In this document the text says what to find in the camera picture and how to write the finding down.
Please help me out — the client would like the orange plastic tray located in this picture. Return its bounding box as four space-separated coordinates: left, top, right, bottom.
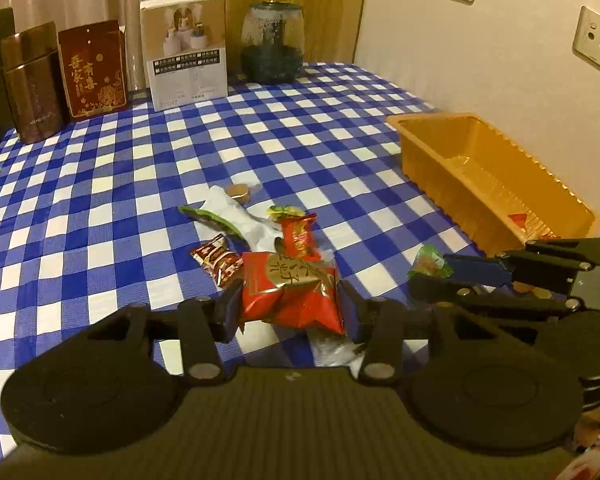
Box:
386 112 600 258

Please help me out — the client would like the blue white checkered tablecloth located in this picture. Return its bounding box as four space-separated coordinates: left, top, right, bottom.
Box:
0 62 600 461

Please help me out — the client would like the large red snack packet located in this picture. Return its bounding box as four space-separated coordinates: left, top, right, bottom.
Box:
240 251 346 335

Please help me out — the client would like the dark red striped snack packet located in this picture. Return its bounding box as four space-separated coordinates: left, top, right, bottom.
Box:
190 235 243 288

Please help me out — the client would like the brown tin canister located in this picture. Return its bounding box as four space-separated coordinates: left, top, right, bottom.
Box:
1 22 63 144

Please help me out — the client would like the red orange snack packet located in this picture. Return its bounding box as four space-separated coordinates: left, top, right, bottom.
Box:
509 212 561 241

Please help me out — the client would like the white and green snack packet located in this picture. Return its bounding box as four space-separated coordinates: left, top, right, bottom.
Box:
178 186 286 251

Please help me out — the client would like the small red candy packet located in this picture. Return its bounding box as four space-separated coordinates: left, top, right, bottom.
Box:
275 212 326 261

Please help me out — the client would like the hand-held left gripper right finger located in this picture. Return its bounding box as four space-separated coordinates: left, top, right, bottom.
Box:
339 282 511 383

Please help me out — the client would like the white product box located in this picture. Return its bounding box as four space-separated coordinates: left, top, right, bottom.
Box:
140 0 228 112

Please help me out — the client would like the glass jar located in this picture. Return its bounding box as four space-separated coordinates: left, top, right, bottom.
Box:
241 1 305 84

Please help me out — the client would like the green yellow candy packet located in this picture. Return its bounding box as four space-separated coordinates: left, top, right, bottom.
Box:
266 205 306 221

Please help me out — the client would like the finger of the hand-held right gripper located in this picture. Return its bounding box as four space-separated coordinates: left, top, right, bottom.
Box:
442 237 598 293
409 274 583 323

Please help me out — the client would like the clear grey snack packet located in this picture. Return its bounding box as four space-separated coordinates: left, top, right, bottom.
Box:
310 332 368 368

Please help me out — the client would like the red tin box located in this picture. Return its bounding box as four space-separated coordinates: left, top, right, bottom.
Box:
58 20 128 120

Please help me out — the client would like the small green snack packet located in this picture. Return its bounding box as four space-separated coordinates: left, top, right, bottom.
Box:
407 244 453 281

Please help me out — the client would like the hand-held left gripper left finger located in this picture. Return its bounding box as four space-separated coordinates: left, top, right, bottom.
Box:
78 280 246 386

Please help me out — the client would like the wall data outlet plate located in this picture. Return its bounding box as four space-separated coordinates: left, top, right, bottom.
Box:
573 6 600 77

